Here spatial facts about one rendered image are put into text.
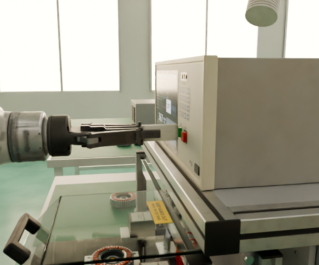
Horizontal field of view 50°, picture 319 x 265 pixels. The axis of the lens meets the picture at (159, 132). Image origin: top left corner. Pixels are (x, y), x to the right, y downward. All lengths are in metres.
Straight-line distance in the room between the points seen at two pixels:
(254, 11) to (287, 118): 1.34
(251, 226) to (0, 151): 0.41
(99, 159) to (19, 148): 1.64
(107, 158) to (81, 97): 3.17
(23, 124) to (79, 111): 4.75
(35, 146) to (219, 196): 0.31
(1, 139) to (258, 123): 0.41
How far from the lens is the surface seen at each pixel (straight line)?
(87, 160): 2.24
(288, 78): 0.57
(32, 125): 0.61
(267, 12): 1.87
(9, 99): 5.48
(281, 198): 0.54
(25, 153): 0.62
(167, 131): 0.65
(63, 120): 0.62
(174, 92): 0.70
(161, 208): 0.60
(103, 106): 5.35
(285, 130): 0.58
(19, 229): 0.58
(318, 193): 0.58
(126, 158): 2.24
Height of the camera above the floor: 1.30
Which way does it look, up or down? 10 degrees down
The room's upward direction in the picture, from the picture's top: straight up
